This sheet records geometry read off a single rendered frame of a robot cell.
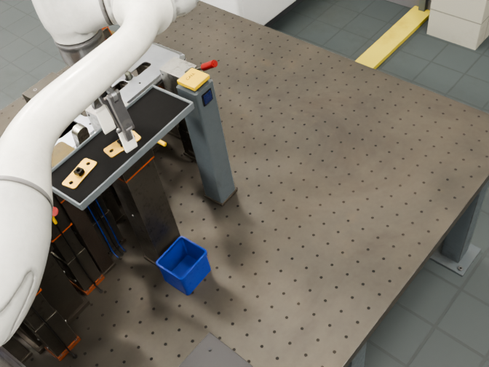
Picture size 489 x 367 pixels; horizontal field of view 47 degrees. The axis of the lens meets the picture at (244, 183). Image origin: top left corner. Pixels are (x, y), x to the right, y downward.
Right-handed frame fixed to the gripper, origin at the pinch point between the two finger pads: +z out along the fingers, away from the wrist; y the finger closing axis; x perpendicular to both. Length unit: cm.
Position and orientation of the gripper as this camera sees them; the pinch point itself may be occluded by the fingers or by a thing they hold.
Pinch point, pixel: (117, 131)
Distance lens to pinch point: 127.4
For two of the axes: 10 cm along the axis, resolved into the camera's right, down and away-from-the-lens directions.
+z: 1.2, 6.5, 7.5
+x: -7.4, 5.7, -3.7
